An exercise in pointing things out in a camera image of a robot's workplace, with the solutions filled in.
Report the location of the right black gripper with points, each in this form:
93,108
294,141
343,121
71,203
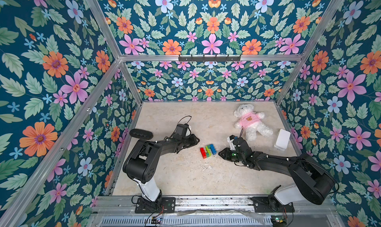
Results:
232,152

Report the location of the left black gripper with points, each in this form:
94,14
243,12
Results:
193,140

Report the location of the red lego brick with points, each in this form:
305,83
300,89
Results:
203,153

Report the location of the blue lego brick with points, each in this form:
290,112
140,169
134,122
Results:
212,148

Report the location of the lime green lego brick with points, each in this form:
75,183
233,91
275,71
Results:
208,151

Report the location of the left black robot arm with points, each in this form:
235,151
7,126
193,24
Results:
141,164

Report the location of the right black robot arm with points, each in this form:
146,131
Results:
311,181

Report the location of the white teddy bear pink shirt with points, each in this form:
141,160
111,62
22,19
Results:
251,122

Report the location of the black oval case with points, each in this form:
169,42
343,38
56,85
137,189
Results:
141,134

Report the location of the white rectangular box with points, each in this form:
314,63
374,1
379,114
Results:
282,140

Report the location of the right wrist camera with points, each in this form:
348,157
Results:
230,141

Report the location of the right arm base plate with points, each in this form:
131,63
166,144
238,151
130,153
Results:
269,204

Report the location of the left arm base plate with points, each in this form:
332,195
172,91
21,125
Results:
162,205

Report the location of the black hook rail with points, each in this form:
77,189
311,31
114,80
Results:
209,58

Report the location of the aluminium front rail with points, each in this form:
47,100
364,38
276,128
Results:
213,211

